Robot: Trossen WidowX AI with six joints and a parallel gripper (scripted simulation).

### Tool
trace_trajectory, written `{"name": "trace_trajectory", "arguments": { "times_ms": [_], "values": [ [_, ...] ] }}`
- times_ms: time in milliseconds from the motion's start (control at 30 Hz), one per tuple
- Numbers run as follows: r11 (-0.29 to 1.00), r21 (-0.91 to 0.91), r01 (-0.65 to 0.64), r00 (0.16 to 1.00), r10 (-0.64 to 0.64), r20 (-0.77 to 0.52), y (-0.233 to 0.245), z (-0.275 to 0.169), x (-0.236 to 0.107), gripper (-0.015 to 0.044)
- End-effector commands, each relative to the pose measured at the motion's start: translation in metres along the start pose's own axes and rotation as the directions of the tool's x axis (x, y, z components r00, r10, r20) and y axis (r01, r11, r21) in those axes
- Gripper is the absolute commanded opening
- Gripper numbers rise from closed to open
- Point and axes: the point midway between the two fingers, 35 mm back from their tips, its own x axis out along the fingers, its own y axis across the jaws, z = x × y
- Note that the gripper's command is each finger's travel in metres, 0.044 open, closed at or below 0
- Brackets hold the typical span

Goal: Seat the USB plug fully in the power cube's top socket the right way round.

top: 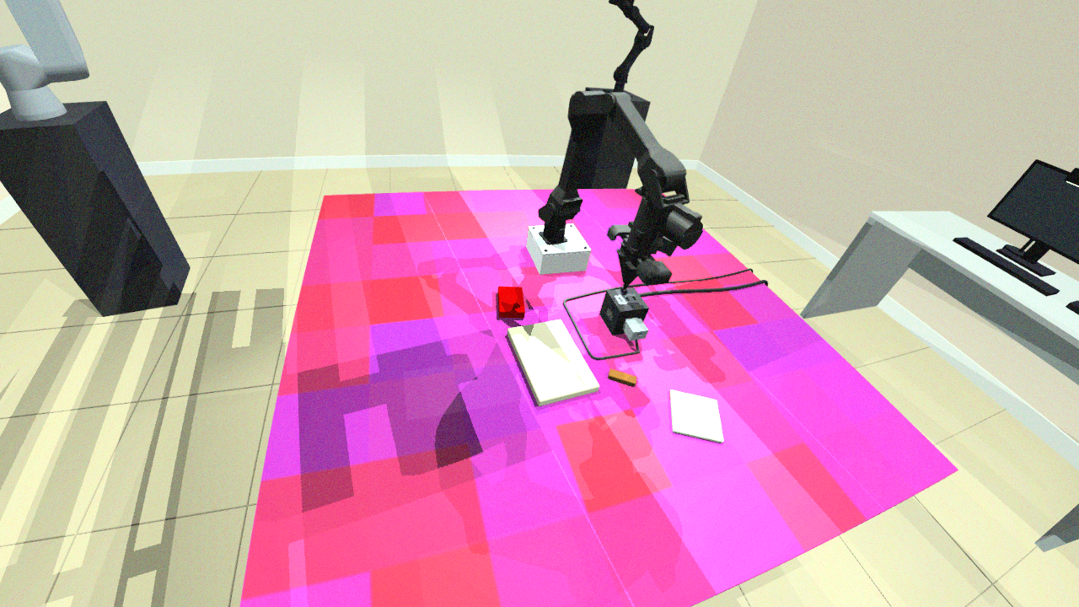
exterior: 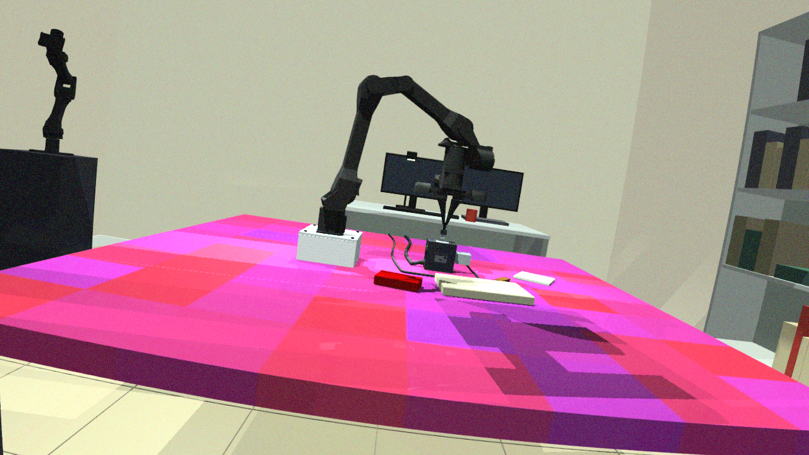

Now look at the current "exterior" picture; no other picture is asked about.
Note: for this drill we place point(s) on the red rectangular block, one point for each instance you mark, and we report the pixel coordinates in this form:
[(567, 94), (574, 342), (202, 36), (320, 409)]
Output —
[(399, 281)]

